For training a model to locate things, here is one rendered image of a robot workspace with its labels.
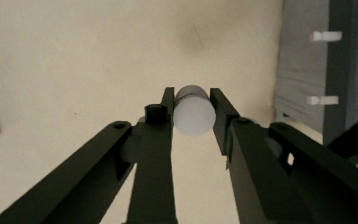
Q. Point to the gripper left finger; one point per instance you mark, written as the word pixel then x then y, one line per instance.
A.
pixel 81 189

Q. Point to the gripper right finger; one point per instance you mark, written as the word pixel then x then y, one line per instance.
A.
pixel 263 192

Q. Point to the grey cylinder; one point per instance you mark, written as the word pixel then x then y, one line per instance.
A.
pixel 194 114

